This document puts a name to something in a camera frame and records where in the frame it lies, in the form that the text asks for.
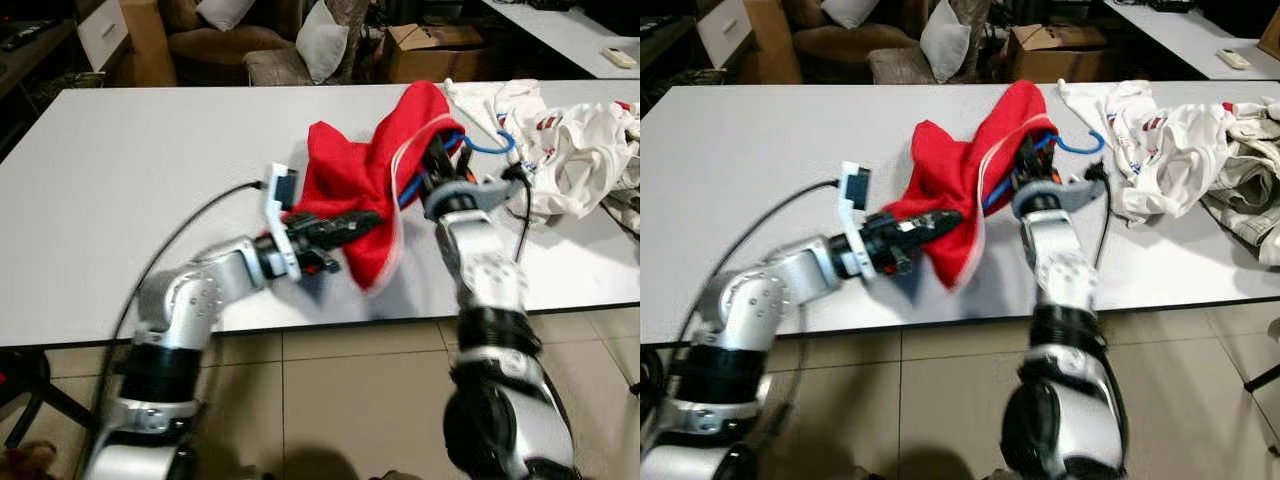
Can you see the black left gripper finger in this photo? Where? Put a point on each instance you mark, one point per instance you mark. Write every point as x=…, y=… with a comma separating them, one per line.
x=358, y=221
x=930, y=223

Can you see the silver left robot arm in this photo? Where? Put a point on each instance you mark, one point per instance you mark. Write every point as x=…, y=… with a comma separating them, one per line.
x=750, y=305
x=185, y=300

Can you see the white printed shirt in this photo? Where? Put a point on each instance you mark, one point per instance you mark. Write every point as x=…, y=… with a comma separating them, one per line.
x=1180, y=150
x=580, y=150

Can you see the black table leg frame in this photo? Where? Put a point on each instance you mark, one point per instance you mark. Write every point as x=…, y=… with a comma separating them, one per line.
x=1262, y=378
x=35, y=395

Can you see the white board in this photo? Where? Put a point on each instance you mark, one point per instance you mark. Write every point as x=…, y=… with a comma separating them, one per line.
x=722, y=30
x=100, y=30

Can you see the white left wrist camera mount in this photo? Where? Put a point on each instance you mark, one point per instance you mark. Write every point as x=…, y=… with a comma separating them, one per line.
x=283, y=240
x=852, y=235

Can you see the tall brown cardboard box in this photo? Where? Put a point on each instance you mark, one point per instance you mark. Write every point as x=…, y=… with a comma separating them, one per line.
x=765, y=45
x=148, y=45

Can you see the open cardboard box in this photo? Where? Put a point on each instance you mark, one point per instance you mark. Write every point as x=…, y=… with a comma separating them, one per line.
x=1060, y=65
x=440, y=65

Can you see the patterned grey armchair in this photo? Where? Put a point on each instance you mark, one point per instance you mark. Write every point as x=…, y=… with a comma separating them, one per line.
x=275, y=68
x=895, y=68

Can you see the white pillow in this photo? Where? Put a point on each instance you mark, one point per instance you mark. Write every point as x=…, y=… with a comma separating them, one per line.
x=945, y=45
x=322, y=45
x=225, y=12
x=850, y=10

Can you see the off-white crumpled garment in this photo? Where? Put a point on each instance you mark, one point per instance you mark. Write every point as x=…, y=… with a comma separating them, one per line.
x=625, y=205
x=1250, y=190

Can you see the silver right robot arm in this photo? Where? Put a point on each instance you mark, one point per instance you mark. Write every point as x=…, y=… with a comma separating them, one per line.
x=1065, y=290
x=490, y=280

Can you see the red garment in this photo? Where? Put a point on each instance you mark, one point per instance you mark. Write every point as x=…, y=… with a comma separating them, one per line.
x=960, y=170
x=350, y=170

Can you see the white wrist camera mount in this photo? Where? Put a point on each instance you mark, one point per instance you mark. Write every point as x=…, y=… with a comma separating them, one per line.
x=490, y=190
x=1075, y=190
x=283, y=240
x=852, y=235

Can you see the white remote control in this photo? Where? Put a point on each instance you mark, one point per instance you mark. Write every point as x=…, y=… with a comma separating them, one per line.
x=618, y=58
x=1233, y=59

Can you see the brown sofa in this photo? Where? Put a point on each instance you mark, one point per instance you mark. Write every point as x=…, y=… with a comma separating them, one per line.
x=215, y=45
x=840, y=45

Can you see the dark wooden side table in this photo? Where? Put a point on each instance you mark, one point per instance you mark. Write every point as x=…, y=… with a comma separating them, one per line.
x=665, y=60
x=40, y=60

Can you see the brown wooden chair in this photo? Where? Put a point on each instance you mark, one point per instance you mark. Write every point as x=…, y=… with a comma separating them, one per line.
x=1271, y=38

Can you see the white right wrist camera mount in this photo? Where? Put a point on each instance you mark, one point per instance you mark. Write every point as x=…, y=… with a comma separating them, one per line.
x=490, y=190
x=1075, y=190

